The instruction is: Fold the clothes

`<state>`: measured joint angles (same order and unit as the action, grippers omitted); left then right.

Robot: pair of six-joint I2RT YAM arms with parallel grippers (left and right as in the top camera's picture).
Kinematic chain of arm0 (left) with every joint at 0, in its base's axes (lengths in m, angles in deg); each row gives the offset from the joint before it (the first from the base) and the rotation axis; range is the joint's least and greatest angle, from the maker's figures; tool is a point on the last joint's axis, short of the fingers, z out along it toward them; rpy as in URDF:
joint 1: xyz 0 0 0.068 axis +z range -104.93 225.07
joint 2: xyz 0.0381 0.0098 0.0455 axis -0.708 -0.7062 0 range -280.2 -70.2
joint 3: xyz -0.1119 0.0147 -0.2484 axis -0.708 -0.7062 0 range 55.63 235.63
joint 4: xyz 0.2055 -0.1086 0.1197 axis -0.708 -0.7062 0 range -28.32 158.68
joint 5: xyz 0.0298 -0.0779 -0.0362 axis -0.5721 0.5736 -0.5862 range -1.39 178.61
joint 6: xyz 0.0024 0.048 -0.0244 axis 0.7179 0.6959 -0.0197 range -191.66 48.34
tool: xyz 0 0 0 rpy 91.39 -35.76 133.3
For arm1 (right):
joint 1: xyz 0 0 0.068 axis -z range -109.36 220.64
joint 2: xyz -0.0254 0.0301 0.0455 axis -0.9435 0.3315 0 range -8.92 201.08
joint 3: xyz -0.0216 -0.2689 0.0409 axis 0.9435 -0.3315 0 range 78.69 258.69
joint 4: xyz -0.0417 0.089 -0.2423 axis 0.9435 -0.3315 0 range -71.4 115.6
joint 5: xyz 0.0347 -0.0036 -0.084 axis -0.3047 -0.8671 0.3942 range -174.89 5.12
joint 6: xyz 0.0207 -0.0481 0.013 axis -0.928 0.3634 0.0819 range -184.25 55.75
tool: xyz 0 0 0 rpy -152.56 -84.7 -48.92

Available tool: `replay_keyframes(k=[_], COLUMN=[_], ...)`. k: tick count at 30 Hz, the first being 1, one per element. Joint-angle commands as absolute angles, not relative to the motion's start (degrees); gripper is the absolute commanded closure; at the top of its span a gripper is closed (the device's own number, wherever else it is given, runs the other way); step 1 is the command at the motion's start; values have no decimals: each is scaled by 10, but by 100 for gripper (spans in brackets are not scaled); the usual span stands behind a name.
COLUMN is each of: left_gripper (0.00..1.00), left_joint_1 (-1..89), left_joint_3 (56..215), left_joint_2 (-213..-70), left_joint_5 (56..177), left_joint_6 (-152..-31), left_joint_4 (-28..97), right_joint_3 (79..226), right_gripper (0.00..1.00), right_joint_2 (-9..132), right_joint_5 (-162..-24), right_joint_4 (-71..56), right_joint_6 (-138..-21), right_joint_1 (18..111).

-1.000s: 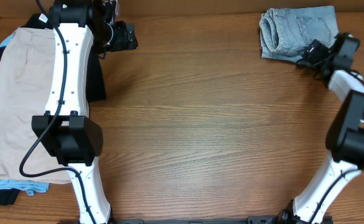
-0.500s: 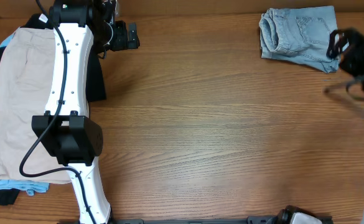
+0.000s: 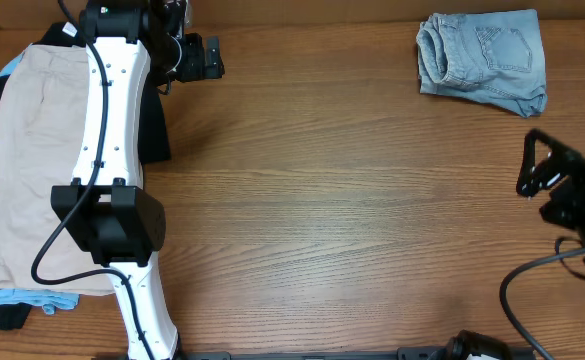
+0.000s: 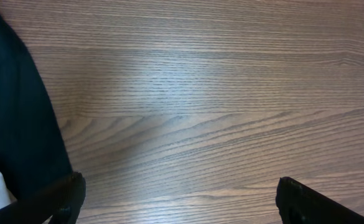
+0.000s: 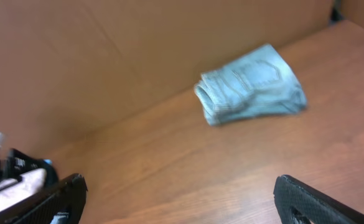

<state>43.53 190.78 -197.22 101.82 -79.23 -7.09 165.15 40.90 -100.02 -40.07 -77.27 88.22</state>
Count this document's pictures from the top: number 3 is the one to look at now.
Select light blue denim shorts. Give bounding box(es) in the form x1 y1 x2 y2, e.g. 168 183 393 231
416 9 548 118

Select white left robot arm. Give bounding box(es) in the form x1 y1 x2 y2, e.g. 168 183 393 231
31 0 225 359

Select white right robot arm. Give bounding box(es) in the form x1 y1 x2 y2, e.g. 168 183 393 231
430 129 585 360

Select black t-shirt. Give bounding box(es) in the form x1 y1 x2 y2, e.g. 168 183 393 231
0 22 171 331

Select beige khaki shorts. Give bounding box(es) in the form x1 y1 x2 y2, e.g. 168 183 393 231
0 43 118 297

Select light blue garment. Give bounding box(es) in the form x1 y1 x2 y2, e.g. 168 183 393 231
0 49 81 316

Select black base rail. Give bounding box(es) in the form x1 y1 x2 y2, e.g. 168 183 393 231
177 346 444 360

